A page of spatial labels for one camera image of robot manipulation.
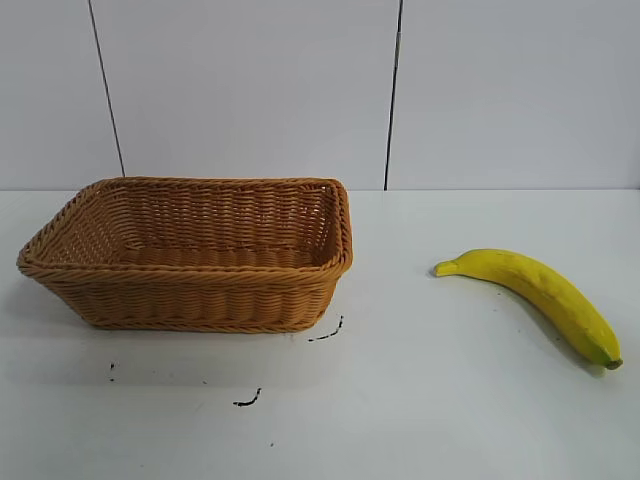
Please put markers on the yellow banana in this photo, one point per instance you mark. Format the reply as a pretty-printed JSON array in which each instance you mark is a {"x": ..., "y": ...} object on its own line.
[{"x": 550, "y": 295}]

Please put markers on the brown woven wicker basket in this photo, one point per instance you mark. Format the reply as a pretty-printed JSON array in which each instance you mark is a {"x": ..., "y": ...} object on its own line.
[{"x": 200, "y": 300}]

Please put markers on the thin black vertical wall strip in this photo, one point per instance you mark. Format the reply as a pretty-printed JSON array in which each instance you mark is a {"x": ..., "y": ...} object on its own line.
[
  {"x": 106, "y": 90},
  {"x": 393, "y": 100}
]

